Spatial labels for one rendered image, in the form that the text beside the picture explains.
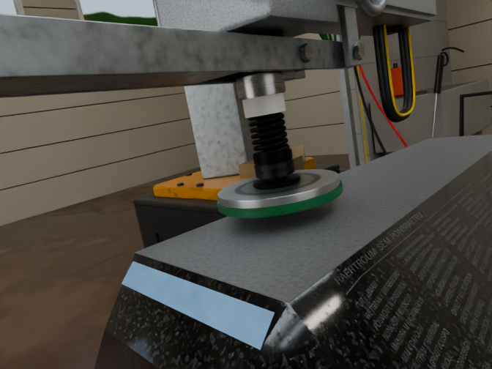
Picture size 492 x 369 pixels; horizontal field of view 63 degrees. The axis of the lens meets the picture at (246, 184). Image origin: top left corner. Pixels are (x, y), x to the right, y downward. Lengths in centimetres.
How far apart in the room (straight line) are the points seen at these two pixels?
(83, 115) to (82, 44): 663
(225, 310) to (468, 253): 38
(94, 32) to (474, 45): 551
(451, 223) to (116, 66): 54
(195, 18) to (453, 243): 50
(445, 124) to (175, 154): 540
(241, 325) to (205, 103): 113
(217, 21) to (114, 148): 664
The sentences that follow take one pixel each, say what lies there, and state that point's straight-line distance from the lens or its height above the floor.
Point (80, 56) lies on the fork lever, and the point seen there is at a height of 109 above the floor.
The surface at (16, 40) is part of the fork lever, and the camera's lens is 39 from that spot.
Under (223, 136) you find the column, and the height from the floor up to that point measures 93.
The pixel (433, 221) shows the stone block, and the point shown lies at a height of 80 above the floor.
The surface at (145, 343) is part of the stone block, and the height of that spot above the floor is 75.
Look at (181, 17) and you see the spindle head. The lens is 66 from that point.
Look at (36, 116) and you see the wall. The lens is 679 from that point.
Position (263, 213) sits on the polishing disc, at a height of 86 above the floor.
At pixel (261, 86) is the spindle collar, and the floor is 105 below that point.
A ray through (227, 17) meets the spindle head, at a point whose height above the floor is 114.
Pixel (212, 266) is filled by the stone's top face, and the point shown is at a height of 82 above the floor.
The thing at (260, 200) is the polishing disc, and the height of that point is 88.
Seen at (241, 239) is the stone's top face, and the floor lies 82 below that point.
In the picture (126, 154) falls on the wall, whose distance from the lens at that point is 730.
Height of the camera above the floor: 102
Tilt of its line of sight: 11 degrees down
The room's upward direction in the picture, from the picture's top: 10 degrees counter-clockwise
